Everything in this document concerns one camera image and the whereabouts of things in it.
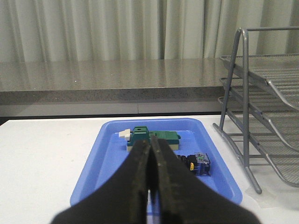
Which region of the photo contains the blue plastic tray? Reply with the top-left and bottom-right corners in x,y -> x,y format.
70,118 -> 242,205

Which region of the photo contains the white curtain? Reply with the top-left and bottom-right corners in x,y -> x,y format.
0,0 -> 299,62

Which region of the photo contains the green and beige switch block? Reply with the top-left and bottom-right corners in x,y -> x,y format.
119,126 -> 181,152

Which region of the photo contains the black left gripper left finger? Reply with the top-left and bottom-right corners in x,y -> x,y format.
52,140 -> 150,224

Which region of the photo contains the red emergency stop push button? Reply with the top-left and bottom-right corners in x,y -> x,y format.
176,153 -> 211,176

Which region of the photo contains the mesh tray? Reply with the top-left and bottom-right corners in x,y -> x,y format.
213,104 -> 299,194
219,53 -> 299,110
227,78 -> 299,151

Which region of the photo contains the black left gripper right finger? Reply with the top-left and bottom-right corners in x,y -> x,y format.
151,137 -> 260,224

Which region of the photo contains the grey metal rack frame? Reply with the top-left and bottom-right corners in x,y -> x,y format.
214,28 -> 299,194

